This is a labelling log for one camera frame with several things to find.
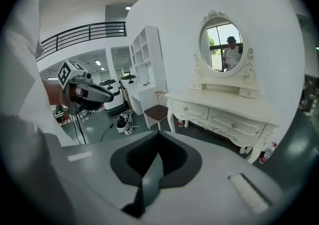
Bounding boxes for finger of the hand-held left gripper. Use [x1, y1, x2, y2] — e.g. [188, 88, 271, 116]
[81, 101, 104, 112]

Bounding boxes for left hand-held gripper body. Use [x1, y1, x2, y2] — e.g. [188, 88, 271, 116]
[57, 59, 115, 116]

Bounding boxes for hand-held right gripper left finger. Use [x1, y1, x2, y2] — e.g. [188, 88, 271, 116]
[110, 130, 160, 188]

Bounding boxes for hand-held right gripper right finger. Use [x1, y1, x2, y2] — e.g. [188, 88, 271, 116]
[158, 130, 203, 188]

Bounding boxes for white dressing table drawer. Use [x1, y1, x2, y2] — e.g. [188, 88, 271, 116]
[171, 100, 209, 121]
[207, 108, 267, 139]

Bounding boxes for white dressing table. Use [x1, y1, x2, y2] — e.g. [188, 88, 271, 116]
[165, 9, 280, 165]

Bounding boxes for white wheeled robot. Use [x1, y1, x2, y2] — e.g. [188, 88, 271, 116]
[119, 74, 138, 97]
[99, 78, 125, 116]

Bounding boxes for white device on floor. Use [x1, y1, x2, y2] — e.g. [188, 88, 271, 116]
[114, 110, 136, 136]

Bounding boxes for black balcony railing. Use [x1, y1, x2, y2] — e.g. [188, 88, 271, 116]
[36, 21, 127, 63]

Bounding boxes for person's white shirt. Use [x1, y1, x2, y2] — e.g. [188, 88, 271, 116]
[0, 0, 78, 147]

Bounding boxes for wooden chair with dark seat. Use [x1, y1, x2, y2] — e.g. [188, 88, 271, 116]
[144, 90, 170, 130]

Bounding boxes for white shelf desk unit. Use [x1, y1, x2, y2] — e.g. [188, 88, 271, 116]
[126, 25, 168, 116]

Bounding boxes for oval white-framed mirror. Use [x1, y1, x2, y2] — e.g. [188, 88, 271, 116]
[193, 9, 258, 83]

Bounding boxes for dark metal rack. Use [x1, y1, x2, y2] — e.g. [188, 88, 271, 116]
[302, 74, 319, 115]

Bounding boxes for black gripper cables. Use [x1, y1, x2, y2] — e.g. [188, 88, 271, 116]
[71, 112, 87, 145]

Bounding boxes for black floor cable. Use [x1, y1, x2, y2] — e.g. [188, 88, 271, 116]
[99, 122, 118, 142]

